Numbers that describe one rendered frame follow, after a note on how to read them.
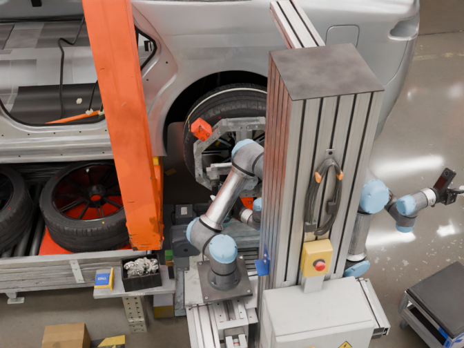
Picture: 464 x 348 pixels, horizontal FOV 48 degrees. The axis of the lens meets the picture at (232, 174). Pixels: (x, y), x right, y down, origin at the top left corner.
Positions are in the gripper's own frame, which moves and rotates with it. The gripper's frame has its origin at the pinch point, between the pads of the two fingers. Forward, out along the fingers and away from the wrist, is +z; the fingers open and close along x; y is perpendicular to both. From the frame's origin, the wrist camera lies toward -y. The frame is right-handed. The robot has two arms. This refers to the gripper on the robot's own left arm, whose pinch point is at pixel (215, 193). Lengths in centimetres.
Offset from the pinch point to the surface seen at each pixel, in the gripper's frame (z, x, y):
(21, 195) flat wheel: 113, -54, 32
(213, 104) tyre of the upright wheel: 24.3, 27.4, -31.1
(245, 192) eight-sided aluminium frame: 1.5, 27.4, 21.2
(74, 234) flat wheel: 65, -51, 36
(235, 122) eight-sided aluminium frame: 8.2, 26.7, -27.3
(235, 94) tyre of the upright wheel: 18, 38, -35
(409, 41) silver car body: -43, 108, -58
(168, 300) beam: 10, -33, 70
